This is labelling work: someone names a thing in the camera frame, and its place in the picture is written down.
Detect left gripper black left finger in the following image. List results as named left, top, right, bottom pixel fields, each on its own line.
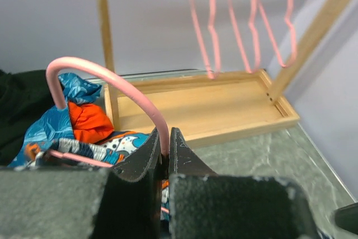
left=1, top=130, right=161, bottom=238

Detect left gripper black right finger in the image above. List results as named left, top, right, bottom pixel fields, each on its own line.
left=169, top=128, right=319, bottom=238

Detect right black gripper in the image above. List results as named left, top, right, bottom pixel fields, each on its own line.
left=334, top=203, right=358, bottom=235

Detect blue orange patterned shorts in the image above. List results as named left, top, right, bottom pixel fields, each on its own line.
left=8, top=130, right=172, bottom=223

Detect pink wire hanger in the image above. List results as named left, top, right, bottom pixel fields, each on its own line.
left=45, top=56, right=171, bottom=214
left=227, top=0, right=261, bottom=73
left=257, top=0, right=297, bottom=68

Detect wooden hanger rack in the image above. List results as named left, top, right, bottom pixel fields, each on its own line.
left=103, top=0, right=351, bottom=147

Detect orange garment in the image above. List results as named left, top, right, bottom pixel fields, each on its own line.
left=68, top=101, right=114, bottom=144

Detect blue patterned garment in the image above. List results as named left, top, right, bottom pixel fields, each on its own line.
left=22, top=73, right=102, bottom=150

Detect black garment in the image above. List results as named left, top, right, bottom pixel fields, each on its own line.
left=1, top=69, right=54, bottom=166

